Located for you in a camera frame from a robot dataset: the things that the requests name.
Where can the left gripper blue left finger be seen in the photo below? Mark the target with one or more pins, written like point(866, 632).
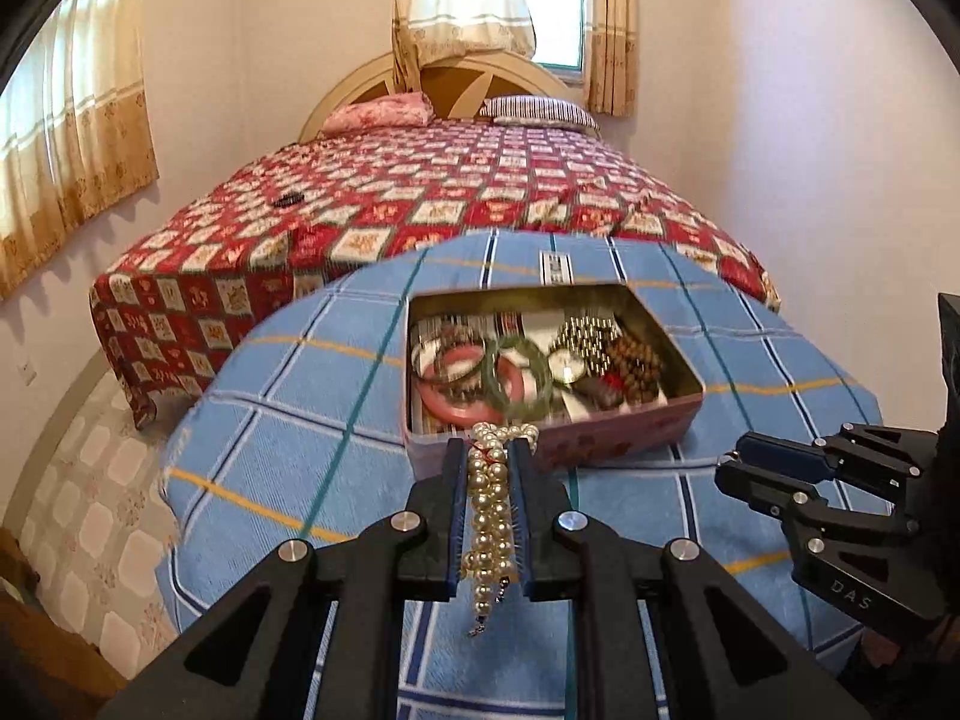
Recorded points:
point(432, 566)

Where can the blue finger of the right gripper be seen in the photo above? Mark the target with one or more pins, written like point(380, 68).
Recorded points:
point(785, 457)
point(765, 492)

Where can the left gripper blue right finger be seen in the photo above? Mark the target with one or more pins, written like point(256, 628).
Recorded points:
point(545, 565)

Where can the green jade bangle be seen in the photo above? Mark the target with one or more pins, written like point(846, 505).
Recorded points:
point(516, 371)

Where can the small wooden bead mala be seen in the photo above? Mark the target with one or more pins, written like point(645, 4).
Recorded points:
point(638, 364)

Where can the gold face wristwatch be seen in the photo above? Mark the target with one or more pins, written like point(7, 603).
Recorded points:
point(570, 372)

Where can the pink jade bangle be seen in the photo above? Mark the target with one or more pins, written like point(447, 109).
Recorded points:
point(461, 403)

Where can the person's right hand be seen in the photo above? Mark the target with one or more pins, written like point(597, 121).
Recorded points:
point(882, 652)

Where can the pink metal tin box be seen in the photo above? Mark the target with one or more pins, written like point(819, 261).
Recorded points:
point(590, 442)

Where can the blue plaid tablecloth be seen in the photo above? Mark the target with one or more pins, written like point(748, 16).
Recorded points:
point(302, 433)

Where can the red patterned bedspread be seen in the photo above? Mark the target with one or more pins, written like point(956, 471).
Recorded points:
point(171, 308)

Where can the small black object on bed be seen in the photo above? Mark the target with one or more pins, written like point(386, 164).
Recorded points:
point(289, 199)

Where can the brown wooden furniture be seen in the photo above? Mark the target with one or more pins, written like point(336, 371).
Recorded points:
point(47, 672)

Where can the striped plaid pillow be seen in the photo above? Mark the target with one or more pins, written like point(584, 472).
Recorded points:
point(538, 111)

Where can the back window right curtain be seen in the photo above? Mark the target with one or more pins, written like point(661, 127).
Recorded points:
point(611, 57)

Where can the window curtain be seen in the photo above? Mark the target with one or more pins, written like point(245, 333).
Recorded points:
point(427, 31)
point(75, 130)
point(611, 57)

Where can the pink floral pillow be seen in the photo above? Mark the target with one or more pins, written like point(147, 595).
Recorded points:
point(393, 110)

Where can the cream wooden headboard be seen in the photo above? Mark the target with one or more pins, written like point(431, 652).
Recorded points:
point(456, 87)

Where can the back window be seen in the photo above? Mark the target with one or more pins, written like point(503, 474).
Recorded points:
point(551, 7)

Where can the back window left curtain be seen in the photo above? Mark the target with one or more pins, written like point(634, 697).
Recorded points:
point(427, 31)

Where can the white wall socket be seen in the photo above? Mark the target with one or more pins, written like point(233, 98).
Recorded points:
point(27, 371)

